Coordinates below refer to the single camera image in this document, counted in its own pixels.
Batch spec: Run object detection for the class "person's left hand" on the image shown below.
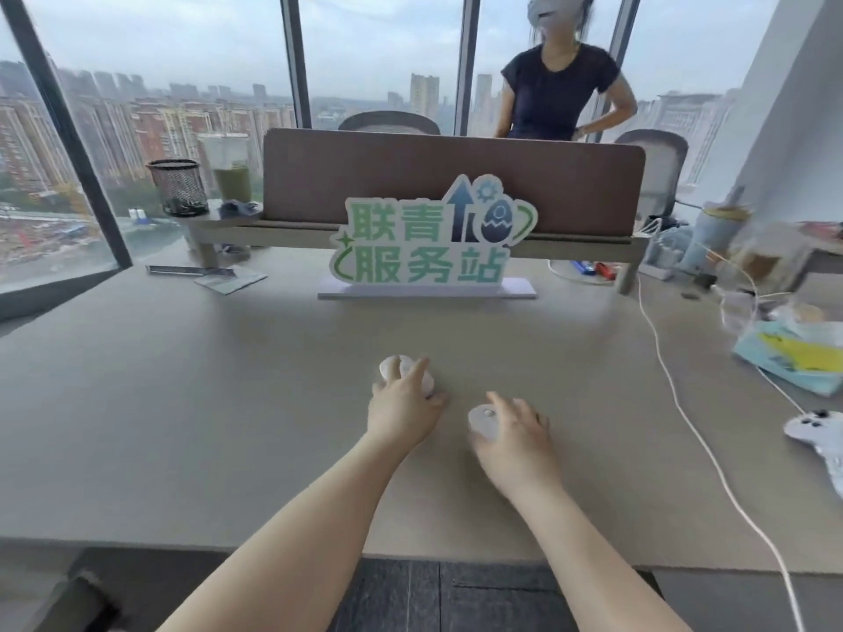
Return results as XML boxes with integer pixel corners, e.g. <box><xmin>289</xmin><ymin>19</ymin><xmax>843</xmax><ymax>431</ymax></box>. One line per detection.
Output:
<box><xmin>365</xmin><ymin>354</ymin><xmax>450</xmax><ymax>452</ymax></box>

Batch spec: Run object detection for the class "person's right hand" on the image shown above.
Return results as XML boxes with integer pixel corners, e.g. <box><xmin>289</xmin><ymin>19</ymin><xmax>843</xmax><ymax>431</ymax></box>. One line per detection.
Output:
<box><xmin>469</xmin><ymin>391</ymin><xmax>562</xmax><ymax>502</ymax></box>

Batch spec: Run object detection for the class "white oval plastic object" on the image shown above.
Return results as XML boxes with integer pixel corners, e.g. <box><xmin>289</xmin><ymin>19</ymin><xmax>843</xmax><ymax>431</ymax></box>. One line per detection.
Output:
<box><xmin>378</xmin><ymin>354</ymin><xmax>437</xmax><ymax>399</ymax></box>

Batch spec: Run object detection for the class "white round plastic object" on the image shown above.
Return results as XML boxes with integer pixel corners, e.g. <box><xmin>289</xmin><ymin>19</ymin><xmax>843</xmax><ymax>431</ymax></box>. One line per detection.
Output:
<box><xmin>467</xmin><ymin>404</ymin><xmax>503</xmax><ymax>445</ymax></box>

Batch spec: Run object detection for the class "person's right forearm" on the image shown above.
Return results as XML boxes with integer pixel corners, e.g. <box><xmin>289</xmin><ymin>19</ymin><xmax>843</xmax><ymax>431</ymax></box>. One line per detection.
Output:
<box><xmin>504</xmin><ymin>477</ymin><xmax>694</xmax><ymax>632</ymax></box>

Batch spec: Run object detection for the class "person's left forearm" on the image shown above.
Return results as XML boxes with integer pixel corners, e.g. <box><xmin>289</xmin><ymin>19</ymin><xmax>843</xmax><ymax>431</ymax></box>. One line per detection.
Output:
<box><xmin>158</xmin><ymin>433</ymin><xmax>411</xmax><ymax>632</ymax></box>

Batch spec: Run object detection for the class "green and white desk sign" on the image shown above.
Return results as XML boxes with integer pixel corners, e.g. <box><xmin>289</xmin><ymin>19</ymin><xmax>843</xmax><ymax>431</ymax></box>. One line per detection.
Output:
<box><xmin>318</xmin><ymin>174</ymin><xmax>540</xmax><ymax>301</ymax></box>

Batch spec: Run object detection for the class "brown desk divider panel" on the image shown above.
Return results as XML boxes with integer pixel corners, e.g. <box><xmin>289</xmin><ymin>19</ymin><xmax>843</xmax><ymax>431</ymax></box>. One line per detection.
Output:
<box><xmin>262</xmin><ymin>128</ymin><xmax>648</xmax><ymax>238</ymax></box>

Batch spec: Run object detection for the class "green white pamphlet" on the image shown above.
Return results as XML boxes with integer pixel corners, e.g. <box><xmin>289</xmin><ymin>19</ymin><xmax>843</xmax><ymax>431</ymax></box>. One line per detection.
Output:
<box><xmin>194</xmin><ymin>266</ymin><xmax>269</xmax><ymax>296</ymax></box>

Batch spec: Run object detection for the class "white power strip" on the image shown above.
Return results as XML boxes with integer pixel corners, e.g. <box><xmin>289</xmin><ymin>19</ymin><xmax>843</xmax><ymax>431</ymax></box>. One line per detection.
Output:
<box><xmin>638</xmin><ymin>217</ymin><xmax>687</xmax><ymax>281</ymax></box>

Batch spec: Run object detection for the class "grey mesh office chair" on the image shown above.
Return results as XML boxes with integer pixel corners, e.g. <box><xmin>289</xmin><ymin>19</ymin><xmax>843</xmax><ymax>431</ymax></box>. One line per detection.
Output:
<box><xmin>612</xmin><ymin>129</ymin><xmax>690</xmax><ymax>222</ymax></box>
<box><xmin>338</xmin><ymin>110</ymin><xmax>441</xmax><ymax>136</ymax></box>

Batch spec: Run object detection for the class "thin black flat object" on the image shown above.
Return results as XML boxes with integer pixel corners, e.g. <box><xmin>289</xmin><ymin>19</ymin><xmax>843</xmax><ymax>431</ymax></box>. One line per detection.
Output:
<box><xmin>145</xmin><ymin>263</ymin><xmax>238</xmax><ymax>279</ymax></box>

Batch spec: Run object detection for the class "clear cup with green drink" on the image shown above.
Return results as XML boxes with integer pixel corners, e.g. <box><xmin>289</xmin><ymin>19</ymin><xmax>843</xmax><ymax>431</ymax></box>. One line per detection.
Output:
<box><xmin>199</xmin><ymin>133</ymin><xmax>255</xmax><ymax>205</ymax></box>

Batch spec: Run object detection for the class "light blue tumbler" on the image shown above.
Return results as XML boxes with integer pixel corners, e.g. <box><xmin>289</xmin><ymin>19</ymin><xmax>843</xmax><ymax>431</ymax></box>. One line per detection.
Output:
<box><xmin>680</xmin><ymin>202</ymin><xmax>753</xmax><ymax>275</ymax></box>

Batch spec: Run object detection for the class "black mesh pen holder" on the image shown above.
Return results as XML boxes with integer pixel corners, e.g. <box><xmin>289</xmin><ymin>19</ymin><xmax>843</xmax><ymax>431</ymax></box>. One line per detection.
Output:
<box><xmin>145</xmin><ymin>158</ymin><xmax>210</xmax><ymax>218</ymax></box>

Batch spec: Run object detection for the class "teal yellow tissue pack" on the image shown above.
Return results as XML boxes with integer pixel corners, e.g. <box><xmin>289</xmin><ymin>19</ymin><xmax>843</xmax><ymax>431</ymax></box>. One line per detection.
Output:
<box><xmin>732</xmin><ymin>320</ymin><xmax>843</xmax><ymax>397</ymax></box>

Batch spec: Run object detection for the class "clear plastic bag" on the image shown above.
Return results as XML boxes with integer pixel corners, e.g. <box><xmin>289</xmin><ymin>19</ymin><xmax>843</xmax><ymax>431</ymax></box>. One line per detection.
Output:
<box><xmin>721</xmin><ymin>222</ymin><xmax>827</xmax><ymax>326</ymax></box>

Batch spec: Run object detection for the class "white game controller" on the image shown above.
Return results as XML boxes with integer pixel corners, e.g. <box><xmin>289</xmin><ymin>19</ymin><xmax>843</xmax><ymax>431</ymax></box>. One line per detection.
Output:
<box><xmin>782</xmin><ymin>409</ymin><xmax>843</xmax><ymax>499</ymax></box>

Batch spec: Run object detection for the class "black chair armrest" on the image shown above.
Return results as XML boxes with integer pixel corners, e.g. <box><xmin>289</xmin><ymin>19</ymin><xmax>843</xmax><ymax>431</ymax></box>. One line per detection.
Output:
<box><xmin>38</xmin><ymin>549</ymin><xmax>228</xmax><ymax>632</ymax></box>

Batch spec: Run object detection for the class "thick white cable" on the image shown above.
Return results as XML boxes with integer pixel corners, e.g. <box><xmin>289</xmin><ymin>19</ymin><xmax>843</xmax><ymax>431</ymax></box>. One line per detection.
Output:
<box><xmin>634</xmin><ymin>217</ymin><xmax>808</xmax><ymax>632</ymax></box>

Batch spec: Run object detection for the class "thin white cable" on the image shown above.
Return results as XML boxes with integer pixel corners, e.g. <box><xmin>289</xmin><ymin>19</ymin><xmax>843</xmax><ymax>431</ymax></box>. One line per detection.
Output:
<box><xmin>706</xmin><ymin>246</ymin><xmax>807</xmax><ymax>417</ymax></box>

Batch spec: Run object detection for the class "dark window frame post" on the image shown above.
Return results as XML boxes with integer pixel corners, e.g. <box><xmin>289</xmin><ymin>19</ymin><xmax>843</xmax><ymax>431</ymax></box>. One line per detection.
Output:
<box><xmin>594</xmin><ymin>0</ymin><xmax>644</xmax><ymax>143</ymax></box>
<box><xmin>0</xmin><ymin>0</ymin><xmax>134</xmax><ymax>272</ymax></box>
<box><xmin>279</xmin><ymin>0</ymin><xmax>312</xmax><ymax>130</ymax></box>
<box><xmin>455</xmin><ymin>0</ymin><xmax>482</xmax><ymax>136</ymax></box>

